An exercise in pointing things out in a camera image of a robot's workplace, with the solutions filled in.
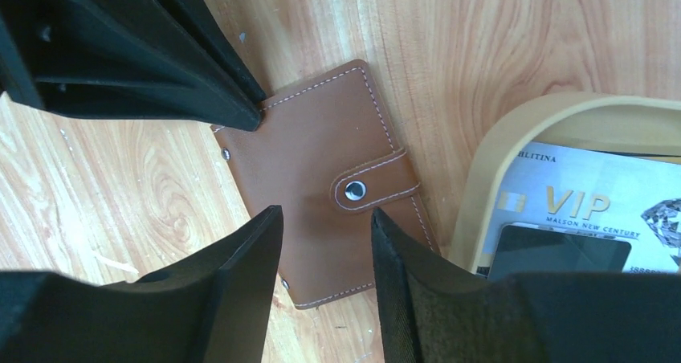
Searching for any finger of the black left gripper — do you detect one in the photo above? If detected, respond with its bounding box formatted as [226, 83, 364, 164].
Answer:
[1, 0, 262, 131]
[157, 0, 266, 104]

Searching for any brown leather card holder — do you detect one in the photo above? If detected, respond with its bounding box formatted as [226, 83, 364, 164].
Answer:
[213, 59, 438, 310]

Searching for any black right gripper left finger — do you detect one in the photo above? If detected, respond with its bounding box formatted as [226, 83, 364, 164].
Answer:
[1, 206, 283, 362]

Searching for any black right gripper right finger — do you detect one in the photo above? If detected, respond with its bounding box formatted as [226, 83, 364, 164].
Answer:
[371, 209, 680, 362]

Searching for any beige oval tray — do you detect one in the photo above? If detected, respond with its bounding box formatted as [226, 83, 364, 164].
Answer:
[447, 92, 680, 272]

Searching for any black card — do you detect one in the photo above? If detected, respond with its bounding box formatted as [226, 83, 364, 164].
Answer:
[487, 223, 632, 280]

